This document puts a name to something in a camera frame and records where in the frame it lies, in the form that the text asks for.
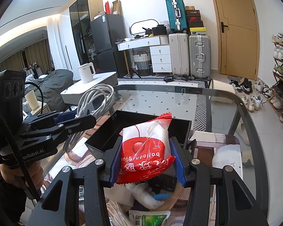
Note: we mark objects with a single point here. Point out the white drawer cabinet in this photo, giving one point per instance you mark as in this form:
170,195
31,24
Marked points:
161,59

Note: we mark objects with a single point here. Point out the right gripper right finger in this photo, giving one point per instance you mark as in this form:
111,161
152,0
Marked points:
235,204

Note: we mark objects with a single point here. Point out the woven laundry basket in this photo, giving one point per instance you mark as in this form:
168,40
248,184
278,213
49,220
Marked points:
143,64

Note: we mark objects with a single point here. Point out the black cardboard box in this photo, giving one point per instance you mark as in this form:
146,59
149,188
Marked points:
137,125

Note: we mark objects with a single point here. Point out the stacked shoe boxes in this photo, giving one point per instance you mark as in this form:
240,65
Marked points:
195,23

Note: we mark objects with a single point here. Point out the teal suitcase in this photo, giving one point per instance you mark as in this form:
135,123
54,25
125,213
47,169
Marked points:
177,16

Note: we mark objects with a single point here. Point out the black refrigerator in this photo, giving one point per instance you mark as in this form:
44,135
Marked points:
107,30

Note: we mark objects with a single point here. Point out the dark grey beanbag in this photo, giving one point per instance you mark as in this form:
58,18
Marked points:
52,85

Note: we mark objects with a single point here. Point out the red white balloon bag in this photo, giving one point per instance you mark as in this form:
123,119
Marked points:
144,158

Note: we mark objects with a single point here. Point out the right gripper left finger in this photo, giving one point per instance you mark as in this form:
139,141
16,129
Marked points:
59,203

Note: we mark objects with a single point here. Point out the white electric kettle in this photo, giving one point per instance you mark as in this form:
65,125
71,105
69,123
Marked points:
87,72

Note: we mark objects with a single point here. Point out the white vanity desk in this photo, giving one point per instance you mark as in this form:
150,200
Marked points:
143,42

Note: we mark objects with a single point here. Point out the silver suitcase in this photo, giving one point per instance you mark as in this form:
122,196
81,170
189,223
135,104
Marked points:
200,56

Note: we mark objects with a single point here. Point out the white suitcase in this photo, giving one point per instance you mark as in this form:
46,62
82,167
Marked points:
179,50

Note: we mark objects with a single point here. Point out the green medicine packet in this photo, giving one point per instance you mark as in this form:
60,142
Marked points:
150,218

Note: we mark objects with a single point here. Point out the black glass cabinet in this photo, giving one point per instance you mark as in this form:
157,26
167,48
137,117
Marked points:
82,13

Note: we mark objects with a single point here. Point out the white blue plush toy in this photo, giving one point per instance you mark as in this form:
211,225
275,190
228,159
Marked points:
143,193

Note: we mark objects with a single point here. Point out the wooden door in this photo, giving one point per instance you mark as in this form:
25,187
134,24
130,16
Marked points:
238,38

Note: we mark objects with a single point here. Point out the oval vanity mirror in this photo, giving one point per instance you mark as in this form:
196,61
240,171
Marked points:
140,27

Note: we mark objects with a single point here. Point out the anime printed table mat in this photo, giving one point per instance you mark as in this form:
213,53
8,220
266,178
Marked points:
140,153

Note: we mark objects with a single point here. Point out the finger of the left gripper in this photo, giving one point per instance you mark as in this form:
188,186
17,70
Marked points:
48,120
55,135

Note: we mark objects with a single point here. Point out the left hand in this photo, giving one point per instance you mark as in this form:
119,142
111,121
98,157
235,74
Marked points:
11,176

